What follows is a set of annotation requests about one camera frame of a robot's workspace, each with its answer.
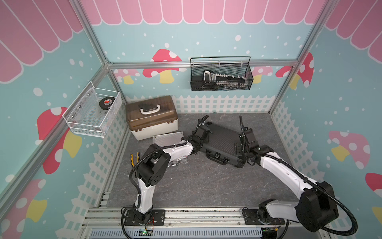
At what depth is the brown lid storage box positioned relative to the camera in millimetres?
936

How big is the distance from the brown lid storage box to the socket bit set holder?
0.94ft

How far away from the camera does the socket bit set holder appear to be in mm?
889
